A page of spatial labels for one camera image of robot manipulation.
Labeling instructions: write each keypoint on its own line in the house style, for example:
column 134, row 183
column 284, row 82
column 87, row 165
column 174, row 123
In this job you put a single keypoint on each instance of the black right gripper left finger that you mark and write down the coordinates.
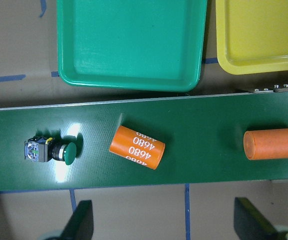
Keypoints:
column 81, row 223

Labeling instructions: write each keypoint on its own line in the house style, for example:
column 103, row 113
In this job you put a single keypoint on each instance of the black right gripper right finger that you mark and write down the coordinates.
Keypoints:
column 250, row 223

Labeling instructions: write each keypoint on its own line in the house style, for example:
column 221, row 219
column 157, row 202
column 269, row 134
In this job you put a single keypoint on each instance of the plain orange cylinder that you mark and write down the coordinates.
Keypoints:
column 266, row 144

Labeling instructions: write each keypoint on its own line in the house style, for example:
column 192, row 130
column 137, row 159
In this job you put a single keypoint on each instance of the green push button switch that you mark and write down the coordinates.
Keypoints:
column 43, row 149

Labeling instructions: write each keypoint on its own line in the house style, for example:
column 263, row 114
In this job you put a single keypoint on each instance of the orange cylinder with numbers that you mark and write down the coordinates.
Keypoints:
column 137, row 147

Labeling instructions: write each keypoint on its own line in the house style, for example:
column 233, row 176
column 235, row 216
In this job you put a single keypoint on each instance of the green conveyor belt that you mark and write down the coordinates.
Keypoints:
column 203, row 138

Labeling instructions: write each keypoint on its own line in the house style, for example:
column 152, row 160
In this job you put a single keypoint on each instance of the yellow plastic tray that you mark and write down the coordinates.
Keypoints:
column 252, row 36

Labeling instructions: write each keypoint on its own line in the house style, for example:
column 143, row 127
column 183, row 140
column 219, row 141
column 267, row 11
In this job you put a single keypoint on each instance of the green plastic tray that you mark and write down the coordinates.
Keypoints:
column 148, row 45

